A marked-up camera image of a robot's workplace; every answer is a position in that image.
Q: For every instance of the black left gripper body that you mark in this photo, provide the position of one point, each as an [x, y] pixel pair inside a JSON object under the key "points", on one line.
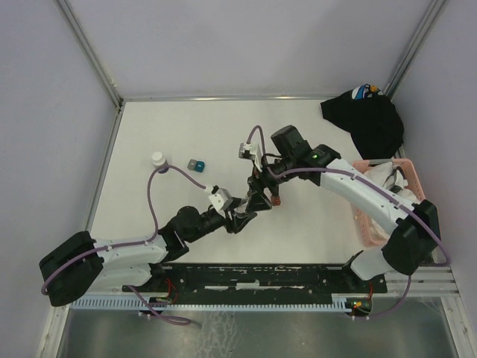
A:
{"points": [[227, 221]]}

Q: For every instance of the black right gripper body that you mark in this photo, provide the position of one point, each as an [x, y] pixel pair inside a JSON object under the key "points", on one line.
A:
{"points": [[265, 177]]}

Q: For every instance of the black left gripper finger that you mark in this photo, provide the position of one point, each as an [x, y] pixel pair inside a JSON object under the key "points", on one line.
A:
{"points": [[239, 202], [238, 223]]}

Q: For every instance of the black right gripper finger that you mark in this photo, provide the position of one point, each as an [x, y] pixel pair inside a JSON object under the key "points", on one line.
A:
{"points": [[274, 191], [257, 201]]}

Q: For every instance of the red Sat pill box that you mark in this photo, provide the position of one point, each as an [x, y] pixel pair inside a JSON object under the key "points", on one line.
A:
{"points": [[275, 201]]}

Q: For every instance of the clear pill bottle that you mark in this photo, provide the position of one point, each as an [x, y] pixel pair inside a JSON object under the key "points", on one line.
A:
{"points": [[243, 211]]}

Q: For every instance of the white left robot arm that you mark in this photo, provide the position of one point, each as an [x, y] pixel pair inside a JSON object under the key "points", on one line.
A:
{"points": [[82, 263]]}

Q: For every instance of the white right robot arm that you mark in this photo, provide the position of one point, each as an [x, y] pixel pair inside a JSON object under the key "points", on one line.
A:
{"points": [[413, 227]]}

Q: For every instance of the teal pill box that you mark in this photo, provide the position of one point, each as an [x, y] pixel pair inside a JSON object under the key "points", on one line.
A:
{"points": [[199, 166]]}

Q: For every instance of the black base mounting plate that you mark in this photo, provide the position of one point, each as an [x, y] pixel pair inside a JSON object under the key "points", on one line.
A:
{"points": [[320, 278]]}

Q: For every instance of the grey pill box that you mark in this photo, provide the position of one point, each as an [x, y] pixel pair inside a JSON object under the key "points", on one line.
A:
{"points": [[191, 165]]}

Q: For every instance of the white capped pill bottle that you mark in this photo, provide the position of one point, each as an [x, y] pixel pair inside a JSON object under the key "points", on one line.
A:
{"points": [[159, 162]]}

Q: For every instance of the pink perforated basket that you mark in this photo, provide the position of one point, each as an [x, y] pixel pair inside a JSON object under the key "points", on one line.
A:
{"points": [[370, 232]]}

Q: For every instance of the white cloth in basket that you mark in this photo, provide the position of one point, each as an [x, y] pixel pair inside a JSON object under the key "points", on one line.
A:
{"points": [[391, 177]]}

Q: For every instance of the black cloth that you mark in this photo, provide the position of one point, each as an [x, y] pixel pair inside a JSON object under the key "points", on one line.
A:
{"points": [[370, 118]]}

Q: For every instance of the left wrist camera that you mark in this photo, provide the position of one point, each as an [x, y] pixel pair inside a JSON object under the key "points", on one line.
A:
{"points": [[221, 199]]}

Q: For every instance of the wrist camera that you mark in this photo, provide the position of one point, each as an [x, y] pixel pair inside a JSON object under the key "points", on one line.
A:
{"points": [[251, 151], [221, 199]]}

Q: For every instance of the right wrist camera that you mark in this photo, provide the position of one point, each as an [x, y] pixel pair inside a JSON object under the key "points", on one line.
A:
{"points": [[251, 151]]}

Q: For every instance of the aluminium corner post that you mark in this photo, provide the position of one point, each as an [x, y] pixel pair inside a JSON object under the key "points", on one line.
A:
{"points": [[419, 36], [92, 58]]}

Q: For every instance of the left aluminium corner post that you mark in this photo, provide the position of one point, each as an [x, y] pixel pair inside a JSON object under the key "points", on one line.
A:
{"points": [[92, 58]]}

